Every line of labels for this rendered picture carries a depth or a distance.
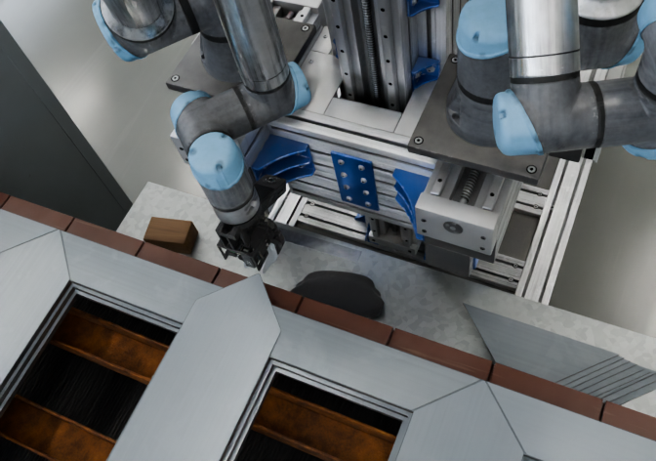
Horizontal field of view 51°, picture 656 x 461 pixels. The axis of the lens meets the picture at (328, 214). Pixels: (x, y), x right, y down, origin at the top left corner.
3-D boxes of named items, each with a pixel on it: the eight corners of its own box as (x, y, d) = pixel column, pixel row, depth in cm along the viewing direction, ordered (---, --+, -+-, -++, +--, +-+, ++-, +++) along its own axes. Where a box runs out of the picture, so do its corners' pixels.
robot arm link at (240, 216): (222, 167, 112) (266, 181, 109) (228, 184, 116) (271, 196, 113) (199, 205, 108) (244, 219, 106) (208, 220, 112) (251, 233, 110)
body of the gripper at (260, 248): (224, 260, 122) (203, 226, 112) (245, 221, 125) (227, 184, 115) (262, 273, 119) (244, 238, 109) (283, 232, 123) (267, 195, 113)
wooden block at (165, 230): (199, 231, 157) (192, 220, 153) (190, 255, 154) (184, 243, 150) (159, 227, 159) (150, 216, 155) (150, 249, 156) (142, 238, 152)
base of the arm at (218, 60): (225, 19, 139) (211, -21, 131) (292, 33, 135) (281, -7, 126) (188, 72, 133) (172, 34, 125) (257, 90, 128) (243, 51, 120)
